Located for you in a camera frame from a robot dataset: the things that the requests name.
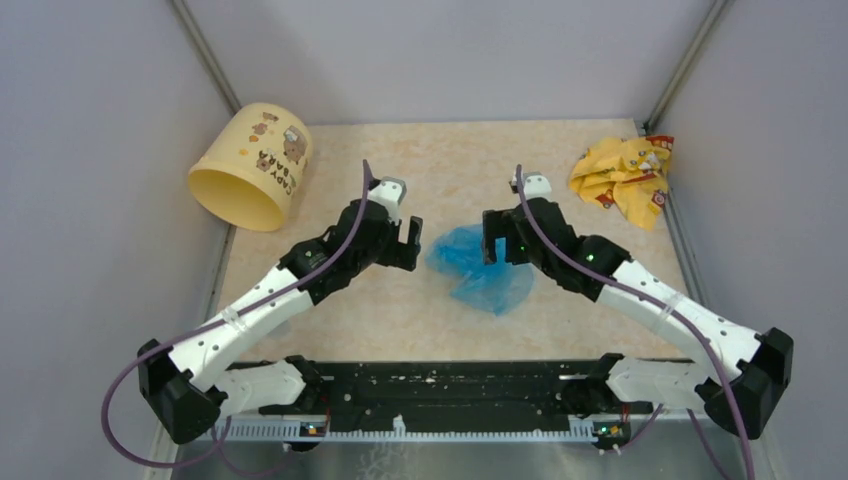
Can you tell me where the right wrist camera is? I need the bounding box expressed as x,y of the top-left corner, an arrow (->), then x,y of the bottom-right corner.
509,172 -> 552,200

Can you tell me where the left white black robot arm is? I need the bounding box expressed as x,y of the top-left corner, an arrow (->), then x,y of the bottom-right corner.
138,200 -> 423,445

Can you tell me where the right aluminium frame post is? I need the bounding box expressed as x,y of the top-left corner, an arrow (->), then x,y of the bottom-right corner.
641,0 -> 734,135

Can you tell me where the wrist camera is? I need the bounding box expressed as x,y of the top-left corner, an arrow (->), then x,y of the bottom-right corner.
509,172 -> 552,200
367,177 -> 407,225

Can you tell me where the left aluminium frame post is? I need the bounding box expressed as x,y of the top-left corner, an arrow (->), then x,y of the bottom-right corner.
168,0 -> 242,116

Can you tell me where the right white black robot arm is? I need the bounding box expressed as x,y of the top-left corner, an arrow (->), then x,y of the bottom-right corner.
482,198 -> 794,439

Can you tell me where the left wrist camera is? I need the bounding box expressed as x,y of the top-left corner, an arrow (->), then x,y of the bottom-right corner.
367,177 -> 407,225

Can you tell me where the white slotted cable duct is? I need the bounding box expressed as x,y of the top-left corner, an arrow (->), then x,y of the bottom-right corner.
199,415 -> 598,444

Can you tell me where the yellow crumpled snack bag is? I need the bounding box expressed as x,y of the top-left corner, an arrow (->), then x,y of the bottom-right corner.
569,135 -> 675,231

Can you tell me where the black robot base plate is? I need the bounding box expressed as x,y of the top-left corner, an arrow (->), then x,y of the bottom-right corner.
258,357 -> 654,433

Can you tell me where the blue plastic trash bag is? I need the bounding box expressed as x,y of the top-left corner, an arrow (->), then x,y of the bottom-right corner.
425,224 -> 534,316

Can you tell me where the aluminium frame post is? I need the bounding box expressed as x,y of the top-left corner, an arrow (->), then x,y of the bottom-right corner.
641,0 -> 734,135
168,0 -> 242,116

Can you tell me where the yellow capybara trash bin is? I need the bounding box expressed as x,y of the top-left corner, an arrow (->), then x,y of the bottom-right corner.
187,102 -> 314,232

